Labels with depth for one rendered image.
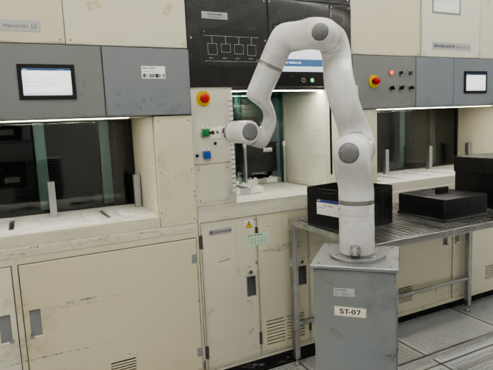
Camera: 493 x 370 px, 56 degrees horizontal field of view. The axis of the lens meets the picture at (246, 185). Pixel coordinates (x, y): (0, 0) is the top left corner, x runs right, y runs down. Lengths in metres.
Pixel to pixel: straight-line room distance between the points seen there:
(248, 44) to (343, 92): 0.75
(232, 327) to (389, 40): 1.70
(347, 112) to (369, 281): 0.55
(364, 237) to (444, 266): 1.55
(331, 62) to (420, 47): 1.28
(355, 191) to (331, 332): 0.48
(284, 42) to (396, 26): 1.20
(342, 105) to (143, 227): 0.99
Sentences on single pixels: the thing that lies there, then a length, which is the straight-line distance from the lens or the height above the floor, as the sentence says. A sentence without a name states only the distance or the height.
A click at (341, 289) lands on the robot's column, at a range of 1.57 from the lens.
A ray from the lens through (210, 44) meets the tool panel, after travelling 2.11.
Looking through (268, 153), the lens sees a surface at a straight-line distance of 2.79.
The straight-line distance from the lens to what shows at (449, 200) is 2.22.
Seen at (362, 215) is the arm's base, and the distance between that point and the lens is 1.57.
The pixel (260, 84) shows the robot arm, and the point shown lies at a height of 1.37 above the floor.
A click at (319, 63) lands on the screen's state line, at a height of 1.51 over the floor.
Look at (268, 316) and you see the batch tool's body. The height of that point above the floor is 0.28.
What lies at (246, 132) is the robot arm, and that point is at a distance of 1.65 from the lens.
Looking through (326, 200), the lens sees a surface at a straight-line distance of 2.05.
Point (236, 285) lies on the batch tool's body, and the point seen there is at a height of 0.47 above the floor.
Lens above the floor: 1.23
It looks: 7 degrees down
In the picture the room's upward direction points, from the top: 3 degrees counter-clockwise
